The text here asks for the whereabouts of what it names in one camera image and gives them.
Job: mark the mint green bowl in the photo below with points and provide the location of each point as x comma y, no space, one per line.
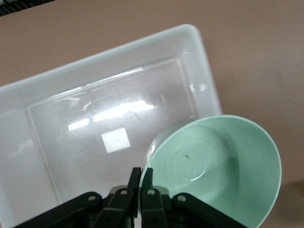
213,166

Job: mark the brown table cover mat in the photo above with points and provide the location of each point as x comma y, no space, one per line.
249,59

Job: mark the white square label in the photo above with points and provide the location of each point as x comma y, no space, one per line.
115,140

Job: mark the clear plastic storage box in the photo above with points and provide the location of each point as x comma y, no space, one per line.
71,99

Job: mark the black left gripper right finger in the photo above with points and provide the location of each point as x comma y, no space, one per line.
154,209

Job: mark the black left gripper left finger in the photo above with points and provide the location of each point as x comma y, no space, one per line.
118,206

